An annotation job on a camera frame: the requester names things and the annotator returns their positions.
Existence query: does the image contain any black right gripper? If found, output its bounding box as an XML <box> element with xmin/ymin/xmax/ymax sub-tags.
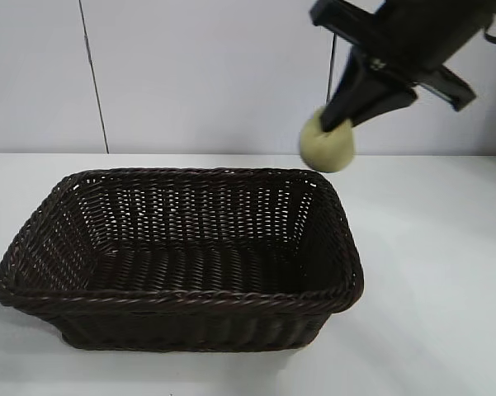
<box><xmin>309</xmin><ymin>0</ymin><xmax>478</xmax><ymax>132</ymax></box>

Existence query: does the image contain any pale yellow egg yolk pastry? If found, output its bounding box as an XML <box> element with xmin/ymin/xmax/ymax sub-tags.
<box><xmin>299</xmin><ymin>106</ymin><xmax>356</xmax><ymax>173</ymax></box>

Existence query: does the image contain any dark brown wicker basket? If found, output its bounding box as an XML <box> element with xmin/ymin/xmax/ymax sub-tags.
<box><xmin>0</xmin><ymin>167</ymin><xmax>365</xmax><ymax>354</ymax></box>

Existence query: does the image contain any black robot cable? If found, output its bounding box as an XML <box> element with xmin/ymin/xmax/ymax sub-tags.
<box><xmin>480</xmin><ymin>16</ymin><xmax>496</xmax><ymax>45</ymax></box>

